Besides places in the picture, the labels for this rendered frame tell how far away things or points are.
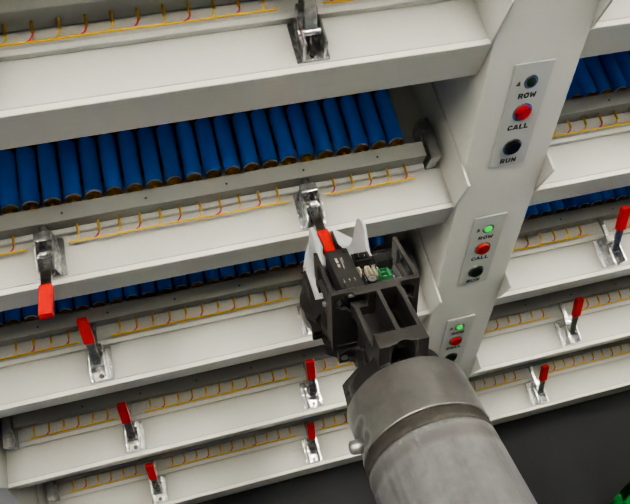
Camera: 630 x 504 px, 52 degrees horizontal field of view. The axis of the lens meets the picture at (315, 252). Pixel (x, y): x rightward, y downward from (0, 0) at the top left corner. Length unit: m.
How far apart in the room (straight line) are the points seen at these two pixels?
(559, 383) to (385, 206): 0.71
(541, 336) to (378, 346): 0.70
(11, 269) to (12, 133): 0.18
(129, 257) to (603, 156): 0.54
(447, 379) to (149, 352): 0.48
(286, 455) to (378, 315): 0.71
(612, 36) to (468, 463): 0.43
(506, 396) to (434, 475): 0.89
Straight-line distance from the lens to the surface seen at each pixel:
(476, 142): 0.67
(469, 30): 0.61
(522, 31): 0.61
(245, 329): 0.83
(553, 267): 0.95
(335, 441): 1.18
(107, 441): 1.01
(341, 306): 0.49
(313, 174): 0.68
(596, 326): 1.17
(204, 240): 0.67
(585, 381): 1.35
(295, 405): 1.00
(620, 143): 0.84
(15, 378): 0.86
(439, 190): 0.72
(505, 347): 1.09
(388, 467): 0.41
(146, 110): 0.55
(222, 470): 1.17
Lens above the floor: 1.21
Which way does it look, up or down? 48 degrees down
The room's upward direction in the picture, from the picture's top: straight up
